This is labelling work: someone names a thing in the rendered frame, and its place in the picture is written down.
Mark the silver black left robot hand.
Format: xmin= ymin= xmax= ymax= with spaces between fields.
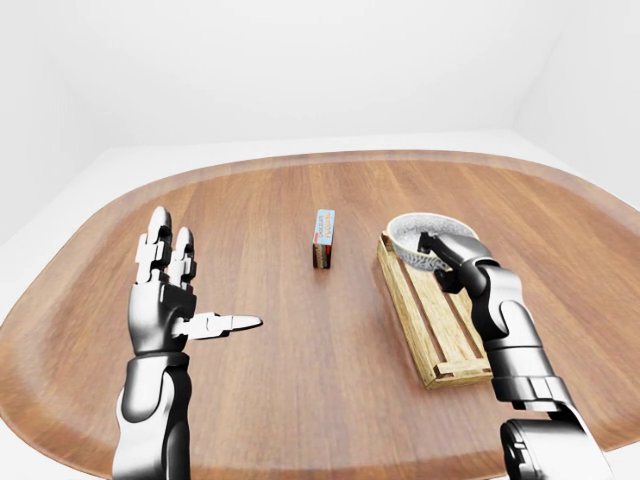
xmin=127 ymin=206 xmax=265 ymax=357

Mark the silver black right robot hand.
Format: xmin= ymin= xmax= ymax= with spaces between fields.
xmin=417 ymin=231 xmax=500 ymax=295

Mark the patterned black white bowl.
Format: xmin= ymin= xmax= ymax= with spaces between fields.
xmin=388 ymin=211 xmax=477 ymax=274

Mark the wooden slat tray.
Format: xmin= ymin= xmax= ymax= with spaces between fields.
xmin=375 ymin=230 xmax=496 ymax=389

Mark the small printed food box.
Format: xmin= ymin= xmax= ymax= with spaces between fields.
xmin=311 ymin=209 xmax=338 ymax=270

